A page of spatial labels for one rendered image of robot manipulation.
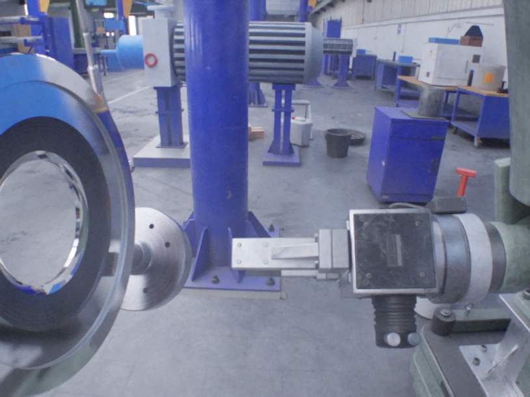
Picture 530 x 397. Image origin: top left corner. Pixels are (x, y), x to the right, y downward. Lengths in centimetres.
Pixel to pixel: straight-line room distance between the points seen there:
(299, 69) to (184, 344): 286
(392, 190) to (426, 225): 259
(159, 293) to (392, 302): 41
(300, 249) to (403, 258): 16
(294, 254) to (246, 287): 148
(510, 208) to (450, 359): 78
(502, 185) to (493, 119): 497
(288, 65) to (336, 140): 106
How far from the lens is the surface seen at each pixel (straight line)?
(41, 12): 1161
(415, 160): 315
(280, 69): 382
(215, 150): 189
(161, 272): 71
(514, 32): 60
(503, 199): 77
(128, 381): 172
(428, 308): 204
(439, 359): 143
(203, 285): 207
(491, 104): 564
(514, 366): 137
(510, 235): 71
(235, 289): 204
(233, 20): 183
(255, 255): 60
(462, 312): 154
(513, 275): 71
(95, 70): 57
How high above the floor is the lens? 130
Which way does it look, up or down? 24 degrees down
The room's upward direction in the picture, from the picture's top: 1 degrees clockwise
